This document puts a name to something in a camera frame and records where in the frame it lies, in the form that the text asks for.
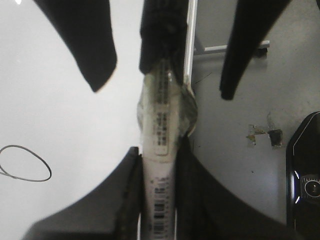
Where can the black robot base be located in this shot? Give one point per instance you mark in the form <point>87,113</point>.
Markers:
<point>303,178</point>

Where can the grey aluminium whiteboard frame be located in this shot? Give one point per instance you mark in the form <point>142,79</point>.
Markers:
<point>190,40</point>

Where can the white glossy whiteboard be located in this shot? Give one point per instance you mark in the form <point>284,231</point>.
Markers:
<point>64,138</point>

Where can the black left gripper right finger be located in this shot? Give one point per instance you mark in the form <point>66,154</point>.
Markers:
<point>208,211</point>

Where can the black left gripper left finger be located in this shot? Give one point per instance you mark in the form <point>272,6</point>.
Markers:
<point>109,212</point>

